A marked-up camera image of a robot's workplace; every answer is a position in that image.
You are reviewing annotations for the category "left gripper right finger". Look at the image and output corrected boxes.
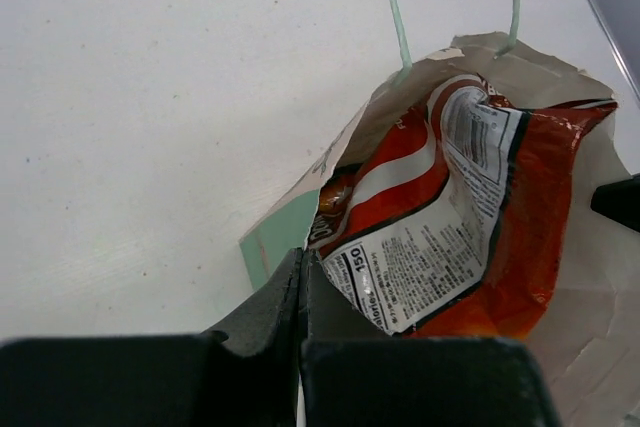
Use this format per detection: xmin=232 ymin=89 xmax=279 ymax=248
xmin=299 ymin=253 xmax=560 ymax=426

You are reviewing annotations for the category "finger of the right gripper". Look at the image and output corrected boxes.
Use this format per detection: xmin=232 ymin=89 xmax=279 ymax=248
xmin=590 ymin=174 xmax=640 ymax=233

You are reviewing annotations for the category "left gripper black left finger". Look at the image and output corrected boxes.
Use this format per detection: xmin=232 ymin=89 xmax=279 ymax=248
xmin=1 ymin=249 xmax=303 ymax=426

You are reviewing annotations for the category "green printed paper bag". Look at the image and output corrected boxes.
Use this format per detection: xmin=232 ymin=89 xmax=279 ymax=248
xmin=240 ymin=12 xmax=639 ymax=426

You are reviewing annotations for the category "red orange snack bag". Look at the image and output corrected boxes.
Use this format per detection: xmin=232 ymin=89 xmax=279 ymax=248
xmin=308 ymin=73 xmax=617 ymax=339

